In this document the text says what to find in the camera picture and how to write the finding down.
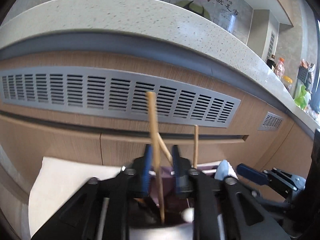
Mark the speckled stone countertop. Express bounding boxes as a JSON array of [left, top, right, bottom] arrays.
[[0, 0, 320, 137]]

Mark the yellow-lidded jar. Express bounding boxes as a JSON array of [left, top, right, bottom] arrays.
[[282, 76, 293, 92]]

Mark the orange-capped snack jar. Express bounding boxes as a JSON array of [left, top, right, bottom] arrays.
[[275, 57, 286, 78]]

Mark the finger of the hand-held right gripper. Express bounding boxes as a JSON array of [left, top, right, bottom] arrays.
[[236, 163, 288, 193], [251, 191, 293, 215]]

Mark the grey-blue plastic spoon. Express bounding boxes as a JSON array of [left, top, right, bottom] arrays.
[[214, 160, 232, 181]]

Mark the wooden chopstick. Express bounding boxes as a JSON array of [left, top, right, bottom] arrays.
[[194, 125, 199, 169], [146, 91, 165, 225], [157, 134, 173, 164]]

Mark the white table cloth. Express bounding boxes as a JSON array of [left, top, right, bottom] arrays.
[[28, 156, 225, 240]]

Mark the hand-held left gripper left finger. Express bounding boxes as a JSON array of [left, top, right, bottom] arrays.
[[31, 144, 153, 240]]

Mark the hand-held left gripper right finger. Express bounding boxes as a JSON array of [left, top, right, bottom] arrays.
[[172, 145, 290, 240]]

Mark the green plastic bag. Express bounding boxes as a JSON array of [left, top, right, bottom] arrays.
[[293, 84, 312, 110]]

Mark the white round-headed utensil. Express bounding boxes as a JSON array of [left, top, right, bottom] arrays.
[[180, 207, 195, 223]]

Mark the long grey vent grille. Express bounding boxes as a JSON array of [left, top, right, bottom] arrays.
[[0, 66, 242, 127]]

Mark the maroon plastic utensil container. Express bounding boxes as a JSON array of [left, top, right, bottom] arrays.
[[129, 164, 225, 230]]

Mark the dark bottle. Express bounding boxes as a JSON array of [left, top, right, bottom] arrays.
[[266, 54, 276, 71]]

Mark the short grey vent grille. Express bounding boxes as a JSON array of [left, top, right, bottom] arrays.
[[257, 111, 285, 131]]

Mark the black rack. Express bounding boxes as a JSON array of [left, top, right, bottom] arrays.
[[297, 59, 316, 93]]

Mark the wall poster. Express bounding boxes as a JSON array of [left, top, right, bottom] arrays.
[[139, 0, 242, 35]]

